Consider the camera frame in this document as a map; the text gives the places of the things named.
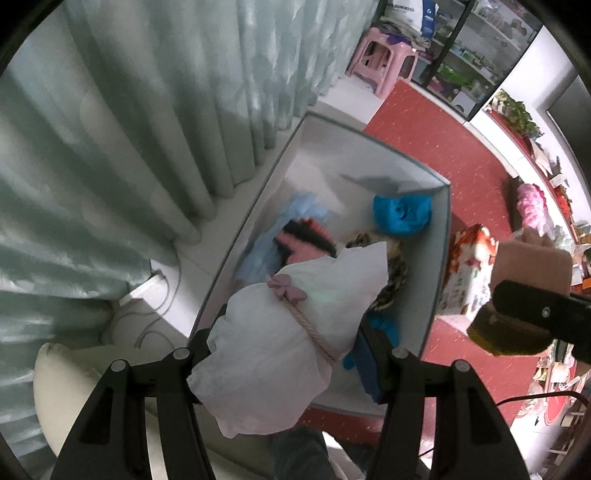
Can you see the floral tissue pack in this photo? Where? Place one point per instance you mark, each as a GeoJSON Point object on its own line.
{"type": "Point", "coordinates": [466, 277]}

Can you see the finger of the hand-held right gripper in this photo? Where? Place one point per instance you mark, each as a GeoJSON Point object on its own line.
{"type": "Point", "coordinates": [577, 353]}
{"type": "Point", "coordinates": [545, 311]}

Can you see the light blue fluffy scrunchie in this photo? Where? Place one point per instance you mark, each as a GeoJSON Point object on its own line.
{"type": "Point", "coordinates": [263, 254]}

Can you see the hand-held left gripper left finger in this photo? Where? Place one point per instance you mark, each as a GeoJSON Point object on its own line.
{"type": "Point", "coordinates": [161, 374]}

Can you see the leopard print scarf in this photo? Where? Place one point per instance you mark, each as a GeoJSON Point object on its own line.
{"type": "Point", "coordinates": [395, 277]}

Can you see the grey storage box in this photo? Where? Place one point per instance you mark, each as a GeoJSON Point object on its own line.
{"type": "Point", "coordinates": [332, 152]}

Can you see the pale green curtain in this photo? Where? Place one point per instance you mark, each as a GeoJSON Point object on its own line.
{"type": "Point", "coordinates": [115, 138]}

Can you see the pile of assorted goods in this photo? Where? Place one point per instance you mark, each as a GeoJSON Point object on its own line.
{"type": "Point", "coordinates": [579, 251]}

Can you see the glass display cabinet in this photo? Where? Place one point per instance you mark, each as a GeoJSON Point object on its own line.
{"type": "Point", "coordinates": [471, 55]}

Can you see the red round mat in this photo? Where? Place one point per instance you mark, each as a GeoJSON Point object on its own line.
{"type": "Point", "coordinates": [549, 415]}

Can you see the bright blue cloth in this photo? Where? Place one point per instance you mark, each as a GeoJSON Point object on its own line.
{"type": "Point", "coordinates": [401, 214]}

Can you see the pink sock with black cuff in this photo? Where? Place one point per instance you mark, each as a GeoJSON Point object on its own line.
{"type": "Point", "coordinates": [295, 244]}

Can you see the pink plastic stool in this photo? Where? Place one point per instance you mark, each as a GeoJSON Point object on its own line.
{"type": "Point", "coordinates": [378, 60]}

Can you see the person's leg in jeans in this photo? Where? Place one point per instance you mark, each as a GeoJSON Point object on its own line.
{"type": "Point", "coordinates": [304, 454]}

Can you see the white sofa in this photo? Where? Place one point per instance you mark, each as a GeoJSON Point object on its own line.
{"type": "Point", "coordinates": [69, 383]}

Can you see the white and blue bag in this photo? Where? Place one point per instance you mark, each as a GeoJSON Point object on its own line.
{"type": "Point", "coordinates": [411, 18]}

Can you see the green potted plant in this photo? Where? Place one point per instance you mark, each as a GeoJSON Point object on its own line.
{"type": "Point", "coordinates": [517, 110]}

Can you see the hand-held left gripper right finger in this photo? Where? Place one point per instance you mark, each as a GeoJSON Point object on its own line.
{"type": "Point", "coordinates": [369, 369]}

